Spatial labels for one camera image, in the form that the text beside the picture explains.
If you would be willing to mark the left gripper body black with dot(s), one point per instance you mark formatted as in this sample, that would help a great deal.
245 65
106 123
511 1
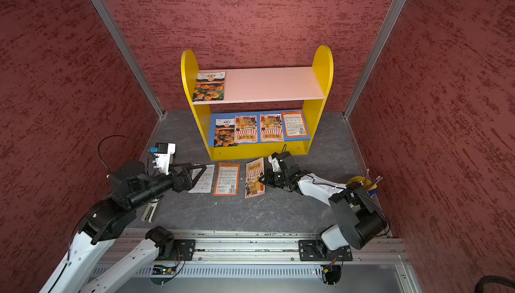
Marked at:
178 185

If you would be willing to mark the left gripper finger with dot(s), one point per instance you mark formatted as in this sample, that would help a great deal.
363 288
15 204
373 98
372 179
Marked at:
196 174
187 166

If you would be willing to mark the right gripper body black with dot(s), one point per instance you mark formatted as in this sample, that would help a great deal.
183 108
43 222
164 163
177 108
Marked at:
285 175

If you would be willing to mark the white seed bag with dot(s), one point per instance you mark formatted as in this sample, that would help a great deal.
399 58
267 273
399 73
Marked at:
205 182

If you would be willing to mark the orange bordered seed bag top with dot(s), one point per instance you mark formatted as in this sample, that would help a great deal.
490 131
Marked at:
228 177

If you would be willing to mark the sunflower shop seed bag top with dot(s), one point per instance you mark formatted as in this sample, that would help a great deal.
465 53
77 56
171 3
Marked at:
253 172

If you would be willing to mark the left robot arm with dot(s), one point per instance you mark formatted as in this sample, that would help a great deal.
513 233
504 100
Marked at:
106 221

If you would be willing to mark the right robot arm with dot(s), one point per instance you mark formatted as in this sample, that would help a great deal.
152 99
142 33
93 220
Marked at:
359 219

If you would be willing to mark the marigold seed bag lower shelf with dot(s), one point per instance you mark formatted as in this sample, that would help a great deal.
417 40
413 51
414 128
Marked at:
224 136

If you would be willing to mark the marigold seed bag shelf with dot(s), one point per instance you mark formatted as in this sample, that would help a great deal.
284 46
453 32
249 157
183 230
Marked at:
209 86
224 136

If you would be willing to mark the sunflower seed bag lower right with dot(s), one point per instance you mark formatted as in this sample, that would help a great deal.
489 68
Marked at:
271 128

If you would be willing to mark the orange seed bag lower shelf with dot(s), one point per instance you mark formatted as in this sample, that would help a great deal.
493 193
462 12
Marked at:
295 124

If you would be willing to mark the sunflower seed bag lower left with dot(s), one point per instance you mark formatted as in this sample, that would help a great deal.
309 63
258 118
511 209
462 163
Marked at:
246 130

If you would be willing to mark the yellow shelf unit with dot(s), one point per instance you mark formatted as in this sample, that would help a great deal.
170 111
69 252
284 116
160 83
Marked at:
256 91

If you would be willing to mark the marigold seed bag top shelf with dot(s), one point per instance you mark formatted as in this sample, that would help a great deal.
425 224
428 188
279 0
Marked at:
209 86

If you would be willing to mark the stapler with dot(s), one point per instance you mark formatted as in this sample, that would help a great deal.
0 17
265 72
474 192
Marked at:
150 211

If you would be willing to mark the yellow pen cup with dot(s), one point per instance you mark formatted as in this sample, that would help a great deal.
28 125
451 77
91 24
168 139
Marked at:
368 184

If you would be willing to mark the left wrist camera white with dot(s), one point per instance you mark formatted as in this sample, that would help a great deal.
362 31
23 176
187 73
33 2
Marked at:
162 155

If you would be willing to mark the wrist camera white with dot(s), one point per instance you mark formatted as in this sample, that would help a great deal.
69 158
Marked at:
162 155
280 162

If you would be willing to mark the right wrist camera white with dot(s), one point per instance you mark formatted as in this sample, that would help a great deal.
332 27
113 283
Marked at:
280 162

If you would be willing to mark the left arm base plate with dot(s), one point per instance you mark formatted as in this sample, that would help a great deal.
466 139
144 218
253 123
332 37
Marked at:
173 250

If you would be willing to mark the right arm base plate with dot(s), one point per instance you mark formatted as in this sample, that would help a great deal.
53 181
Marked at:
316 251

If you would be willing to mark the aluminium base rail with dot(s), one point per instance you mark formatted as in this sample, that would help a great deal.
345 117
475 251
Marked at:
260 255

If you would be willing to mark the left aluminium corner post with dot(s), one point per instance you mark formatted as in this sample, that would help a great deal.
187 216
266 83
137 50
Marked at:
128 55

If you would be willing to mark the aluminium corner post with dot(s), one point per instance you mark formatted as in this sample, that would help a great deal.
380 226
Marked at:
128 55
387 26

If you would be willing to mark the right aluminium corner post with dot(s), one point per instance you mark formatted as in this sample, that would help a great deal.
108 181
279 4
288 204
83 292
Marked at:
387 26

